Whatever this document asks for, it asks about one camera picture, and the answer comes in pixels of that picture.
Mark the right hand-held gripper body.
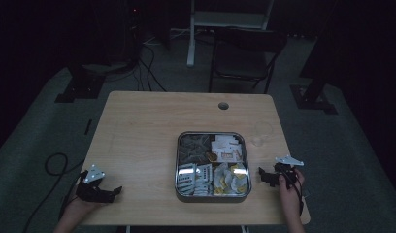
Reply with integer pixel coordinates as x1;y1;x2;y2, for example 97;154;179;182
273;155;305;189

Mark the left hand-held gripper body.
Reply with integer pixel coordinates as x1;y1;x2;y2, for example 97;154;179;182
75;163;116;204

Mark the pile of yellow-label tea bags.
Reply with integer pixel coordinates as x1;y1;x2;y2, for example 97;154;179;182
213;162;249;197

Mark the clear glass cup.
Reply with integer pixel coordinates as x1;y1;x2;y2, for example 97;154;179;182
250;120;275;148

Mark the dark square compartment box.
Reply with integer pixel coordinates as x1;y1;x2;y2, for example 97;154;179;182
174;130;253;204

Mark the person's left hand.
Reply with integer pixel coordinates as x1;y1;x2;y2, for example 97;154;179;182
61;193;103;221

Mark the person's right hand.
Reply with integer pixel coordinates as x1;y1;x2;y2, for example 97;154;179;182
278;168;306;212

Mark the pile of white orange-print packets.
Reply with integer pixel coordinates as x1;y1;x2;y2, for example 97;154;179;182
211;134;245;164

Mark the pile of white striped packets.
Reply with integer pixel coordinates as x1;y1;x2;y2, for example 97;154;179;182
176;163;214;197

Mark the pile of dark mesh tea bags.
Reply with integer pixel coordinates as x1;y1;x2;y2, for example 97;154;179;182
178;133;214;164

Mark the black stand base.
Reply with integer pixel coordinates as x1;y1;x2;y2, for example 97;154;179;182
289;0;339;116
54;62;107;104

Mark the black folding chair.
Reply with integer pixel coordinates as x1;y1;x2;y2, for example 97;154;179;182
208;27;288;95

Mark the dark computer tower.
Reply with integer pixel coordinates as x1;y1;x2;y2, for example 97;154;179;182
120;0;144;66

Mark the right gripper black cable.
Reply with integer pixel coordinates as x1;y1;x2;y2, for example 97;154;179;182
284;173;307;217

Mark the black floor cable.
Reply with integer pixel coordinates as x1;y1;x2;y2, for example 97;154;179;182
21;152;85;233

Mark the bundle of black cables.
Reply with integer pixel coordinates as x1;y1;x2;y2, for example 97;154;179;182
133;42;168;93

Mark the white metal desk frame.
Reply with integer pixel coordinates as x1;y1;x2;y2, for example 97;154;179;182
186;0;275;68

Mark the white cable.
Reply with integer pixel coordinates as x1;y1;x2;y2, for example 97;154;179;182
142;28;191;46

